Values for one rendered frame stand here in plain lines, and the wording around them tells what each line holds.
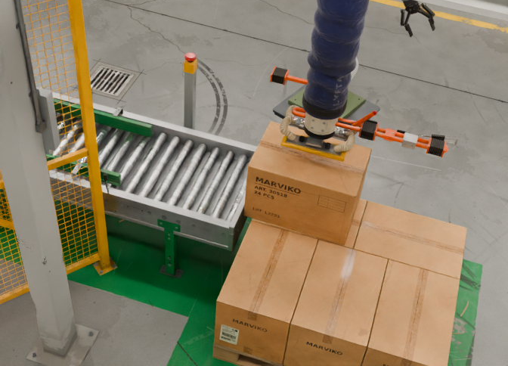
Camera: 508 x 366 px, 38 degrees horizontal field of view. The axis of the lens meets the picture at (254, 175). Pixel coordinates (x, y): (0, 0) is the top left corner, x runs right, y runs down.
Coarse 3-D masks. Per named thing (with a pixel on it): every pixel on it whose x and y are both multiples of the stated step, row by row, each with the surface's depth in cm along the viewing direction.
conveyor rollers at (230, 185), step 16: (64, 128) 470; (80, 128) 471; (64, 144) 456; (80, 144) 457; (112, 144) 459; (128, 144) 460; (144, 144) 462; (160, 144) 463; (176, 144) 464; (192, 144) 466; (80, 160) 446; (112, 160) 448; (128, 160) 450; (144, 160) 450; (160, 160) 451; (176, 160) 452; (192, 160) 453; (208, 160) 454; (224, 160) 455; (240, 160) 456; (128, 192) 431; (144, 192) 432; (160, 192) 432; (176, 192) 433; (192, 192) 434; (208, 192) 435; (224, 192) 436; (240, 192) 437
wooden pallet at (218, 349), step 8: (216, 344) 410; (216, 352) 415; (224, 352) 413; (232, 352) 410; (240, 352) 407; (224, 360) 418; (232, 360) 415; (240, 360) 417; (248, 360) 418; (256, 360) 418; (264, 360) 405
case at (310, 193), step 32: (288, 128) 421; (256, 160) 400; (288, 160) 402; (320, 160) 403; (352, 160) 405; (256, 192) 408; (288, 192) 400; (320, 192) 392; (352, 192) 388; (288, 224) 417; (320, 224) 409
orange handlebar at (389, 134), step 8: (296, 80) 404; (304, 80) 403; (296, 112) 384; (304, 112) 386; (344, 120) 382; (344, 128) 380; (352, 128) 378; (376, 136) 378; (384, 136) 376; (392, 136) 375; (400, 136) 378; (416, 144) 373; (424, 144) 373
